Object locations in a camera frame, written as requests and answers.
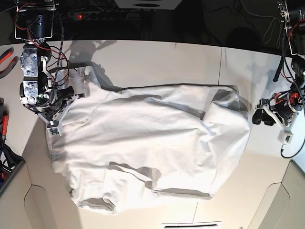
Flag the white vent grille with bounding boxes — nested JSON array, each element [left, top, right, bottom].
[[162, 221, 222, 229]]

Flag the white t-shirt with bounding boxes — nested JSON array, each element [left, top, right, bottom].
[[46, 66, 251, 215]]

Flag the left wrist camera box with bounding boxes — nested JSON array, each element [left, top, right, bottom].
[[278, 130, 293, 145]]

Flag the power strip with red light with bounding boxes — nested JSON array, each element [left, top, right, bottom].
[[68, 10, 128, 21]]

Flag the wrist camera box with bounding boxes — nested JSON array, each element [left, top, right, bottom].
[[47, 120, 63, 137], [278, 130, 293, 145]]

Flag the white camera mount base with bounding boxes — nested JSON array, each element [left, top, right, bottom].
[[115, 0, 182, 10]]

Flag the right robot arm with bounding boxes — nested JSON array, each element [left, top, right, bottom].
[[14, 0, 83, 128]]

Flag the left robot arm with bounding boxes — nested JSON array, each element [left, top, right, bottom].
[[252, 0, 305, 127]]

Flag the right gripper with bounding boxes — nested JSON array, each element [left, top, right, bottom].
[[30, 87, 86, 124]]

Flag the orange grey pliers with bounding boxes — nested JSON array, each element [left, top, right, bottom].
[[0, 48, 19, 80]]

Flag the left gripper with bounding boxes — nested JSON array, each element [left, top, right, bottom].
[[252, 92, 300, 133]]

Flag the white cable on floor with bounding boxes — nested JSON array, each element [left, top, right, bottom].
[[238, 0, 286, 48]]

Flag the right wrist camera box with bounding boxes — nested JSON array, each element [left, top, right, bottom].
[[47, 120, 63, 137]]

